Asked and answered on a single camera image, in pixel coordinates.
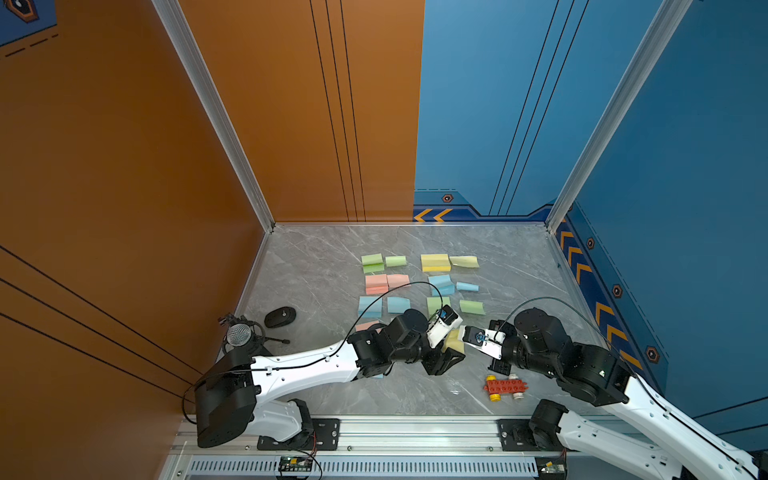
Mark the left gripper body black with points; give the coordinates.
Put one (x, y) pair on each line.
(433, 361)

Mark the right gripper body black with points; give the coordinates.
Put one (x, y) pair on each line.
(511, 350)

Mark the yellow memo pad front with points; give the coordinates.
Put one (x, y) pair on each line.
(453, 342)

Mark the yellow memo pad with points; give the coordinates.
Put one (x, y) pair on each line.
(435, 263)
(453, 342)

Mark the green memo pad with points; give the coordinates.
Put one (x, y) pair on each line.
(372, 264)
(436, 303)

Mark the torn blue memo page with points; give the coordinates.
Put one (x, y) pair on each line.
(398, 305)

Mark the blue memo pad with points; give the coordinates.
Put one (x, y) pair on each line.
(443, 283)
(370, 307)

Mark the pink fanned memo pad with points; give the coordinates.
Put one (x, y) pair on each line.
(376, 284)

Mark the torn yellow memo page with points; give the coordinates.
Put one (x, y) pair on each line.
(464, 261)

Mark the torn green memo page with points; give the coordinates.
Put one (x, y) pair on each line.
(395, 261)

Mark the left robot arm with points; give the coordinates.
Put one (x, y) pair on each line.
(246, 393)

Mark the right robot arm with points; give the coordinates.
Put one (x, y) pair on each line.
(674, 445)

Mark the red toy car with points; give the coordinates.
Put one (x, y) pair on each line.
(497, 388)

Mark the right circuit board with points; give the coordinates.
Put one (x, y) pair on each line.
(551, 469)

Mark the circuit board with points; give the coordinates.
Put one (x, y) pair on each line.
(551, 469)
(296, 465)

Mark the black computer mouse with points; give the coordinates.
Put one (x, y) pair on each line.
(280, 317)

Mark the left circuit board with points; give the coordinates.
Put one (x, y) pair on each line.
(296, 465)

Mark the black microphone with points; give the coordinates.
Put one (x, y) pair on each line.
(247, 334)

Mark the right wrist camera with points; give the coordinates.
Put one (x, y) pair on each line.
(479, 338)

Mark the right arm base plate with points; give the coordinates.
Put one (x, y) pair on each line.
(517, 435)

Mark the aluminium front rail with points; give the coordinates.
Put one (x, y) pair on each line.
(392, 447)

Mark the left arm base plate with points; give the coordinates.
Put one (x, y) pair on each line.
(324, 437)

